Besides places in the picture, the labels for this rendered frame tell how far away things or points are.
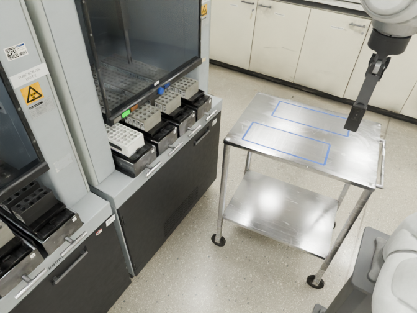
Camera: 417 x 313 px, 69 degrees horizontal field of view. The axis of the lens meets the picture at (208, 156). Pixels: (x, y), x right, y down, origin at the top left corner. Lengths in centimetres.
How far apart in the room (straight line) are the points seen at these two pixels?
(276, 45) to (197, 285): 241
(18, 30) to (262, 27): 269
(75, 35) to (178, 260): 131
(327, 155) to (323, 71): 201
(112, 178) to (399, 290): 99
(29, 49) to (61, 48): 9
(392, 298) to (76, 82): 101
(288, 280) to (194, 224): 64
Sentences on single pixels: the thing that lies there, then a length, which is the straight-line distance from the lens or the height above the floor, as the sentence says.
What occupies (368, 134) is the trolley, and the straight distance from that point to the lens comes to 151.
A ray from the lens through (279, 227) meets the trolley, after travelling 169.
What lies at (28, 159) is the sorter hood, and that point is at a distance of 99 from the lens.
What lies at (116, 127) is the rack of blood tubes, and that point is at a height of 86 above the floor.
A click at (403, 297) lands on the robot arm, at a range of 88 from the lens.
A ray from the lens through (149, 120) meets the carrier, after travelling 131.
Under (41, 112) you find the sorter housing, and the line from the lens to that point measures 97.
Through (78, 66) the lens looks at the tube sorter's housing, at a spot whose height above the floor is 121.
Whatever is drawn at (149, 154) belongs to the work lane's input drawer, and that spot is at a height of 79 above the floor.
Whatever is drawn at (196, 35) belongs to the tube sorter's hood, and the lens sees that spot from 145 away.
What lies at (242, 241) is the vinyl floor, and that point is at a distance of 193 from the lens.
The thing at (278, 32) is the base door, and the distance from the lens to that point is 327.
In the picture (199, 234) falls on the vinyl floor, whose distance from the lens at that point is 194.
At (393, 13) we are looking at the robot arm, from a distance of 53.
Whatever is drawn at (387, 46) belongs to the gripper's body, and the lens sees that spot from 75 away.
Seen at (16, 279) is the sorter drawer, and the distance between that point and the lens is 109.
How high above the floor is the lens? 162
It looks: 42 degrees down
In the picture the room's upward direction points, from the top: 2 degrees clockwise
